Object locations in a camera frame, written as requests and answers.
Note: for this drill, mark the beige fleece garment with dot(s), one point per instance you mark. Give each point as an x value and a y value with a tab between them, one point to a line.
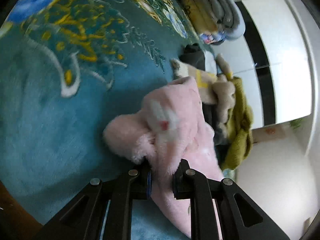
215	90

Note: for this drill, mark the orange wooden bed frame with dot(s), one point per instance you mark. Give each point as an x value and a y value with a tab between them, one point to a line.
16	223

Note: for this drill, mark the green potted plant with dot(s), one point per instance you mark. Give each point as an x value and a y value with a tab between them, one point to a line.
296	124

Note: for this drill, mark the yellow folded blanket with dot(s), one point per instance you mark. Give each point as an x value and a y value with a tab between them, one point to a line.
199	17

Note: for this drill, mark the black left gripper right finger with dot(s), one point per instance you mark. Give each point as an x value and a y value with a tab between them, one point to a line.
182	181

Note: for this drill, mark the pink fleece garment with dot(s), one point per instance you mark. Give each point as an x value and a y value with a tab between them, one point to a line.
169	127

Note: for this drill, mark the dark grey garment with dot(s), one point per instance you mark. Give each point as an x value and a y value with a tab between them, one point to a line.
199	58

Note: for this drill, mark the white black sliding wardrobe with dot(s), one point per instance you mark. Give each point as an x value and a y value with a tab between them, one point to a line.
273	61

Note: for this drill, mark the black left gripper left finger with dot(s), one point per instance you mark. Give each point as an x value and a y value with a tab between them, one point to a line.
144	180

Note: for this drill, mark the green floral bed blanket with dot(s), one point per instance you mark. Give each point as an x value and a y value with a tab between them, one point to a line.
68	67

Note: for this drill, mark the olive green knitted sweater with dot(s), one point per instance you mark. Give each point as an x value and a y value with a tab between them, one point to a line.
239	128

